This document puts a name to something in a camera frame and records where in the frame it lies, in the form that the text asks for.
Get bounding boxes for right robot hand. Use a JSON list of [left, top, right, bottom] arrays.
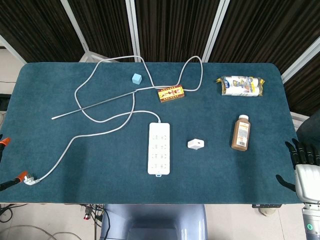
[[275, 138, 320, 205]]

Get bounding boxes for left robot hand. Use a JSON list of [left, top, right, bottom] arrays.
[[0, 134, 29, 193]]

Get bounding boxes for white power adapter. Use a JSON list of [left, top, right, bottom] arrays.
[[187, 139, 205, 151]]

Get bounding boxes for white power strip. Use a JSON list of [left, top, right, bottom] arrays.
[[147, 121, 173, 178]]

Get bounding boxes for black table control panel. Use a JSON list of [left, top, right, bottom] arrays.
[[252, 203, 283, 209]]

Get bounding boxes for white table foot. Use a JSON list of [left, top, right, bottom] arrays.
[[258, 207, 277, 216]]

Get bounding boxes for black floor device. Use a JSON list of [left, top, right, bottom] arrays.
[[0, 93, 11, 110]]

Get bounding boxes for brown drink bottle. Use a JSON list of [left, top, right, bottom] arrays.
[[231, 114, 251, 152]]

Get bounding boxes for teal table cloth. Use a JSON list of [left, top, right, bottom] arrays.
[[0, 61, 312, 205]]

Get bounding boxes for dark partition panel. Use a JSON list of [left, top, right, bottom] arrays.
[[282, 37, 320, 116], [67, 0, 140, 63], [207, 0, 320, 73], [129, 0, 226, 63], [0, 0, 88, 63]]

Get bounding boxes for thin metal rod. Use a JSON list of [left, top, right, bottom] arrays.
[[51, 89, 138, 120]]

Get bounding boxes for pack of white rolls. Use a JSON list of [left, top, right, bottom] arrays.
[[216, 75, 265, 97]]

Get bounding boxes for blue-grey robot torso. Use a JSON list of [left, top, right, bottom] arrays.
[[99, 203, 208, 240]]

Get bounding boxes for red yellow printed box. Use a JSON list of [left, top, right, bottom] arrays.
[[157, 84, 186, 104]]

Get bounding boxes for grey power strip cable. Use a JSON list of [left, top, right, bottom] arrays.
[[23, 55, 204, 186]]

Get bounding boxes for grey floor cable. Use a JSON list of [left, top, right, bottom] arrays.
[[0, 224, 81, 240]]

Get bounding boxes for tangled floor cable bundle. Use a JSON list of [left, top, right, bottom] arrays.
[[79, 203, 111, 240]]

